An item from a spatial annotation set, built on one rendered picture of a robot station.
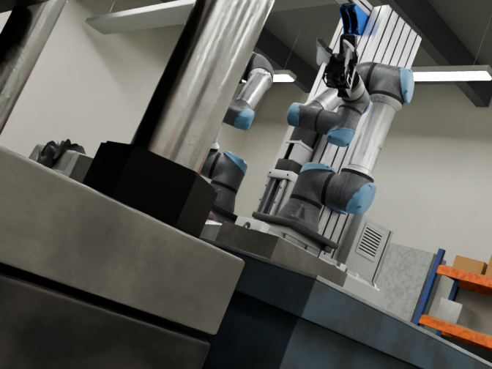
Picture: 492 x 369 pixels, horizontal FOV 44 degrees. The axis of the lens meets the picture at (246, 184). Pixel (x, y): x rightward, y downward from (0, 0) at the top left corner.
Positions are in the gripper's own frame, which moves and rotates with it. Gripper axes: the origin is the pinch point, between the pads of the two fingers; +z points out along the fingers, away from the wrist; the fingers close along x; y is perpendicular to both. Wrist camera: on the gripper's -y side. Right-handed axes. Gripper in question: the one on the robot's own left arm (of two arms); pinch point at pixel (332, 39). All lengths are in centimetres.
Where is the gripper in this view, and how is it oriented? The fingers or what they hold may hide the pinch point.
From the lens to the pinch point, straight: 165.0
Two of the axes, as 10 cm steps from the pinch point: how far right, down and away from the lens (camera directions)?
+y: -2.6, 9.4, -2.3
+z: -3.8, -3.2, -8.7
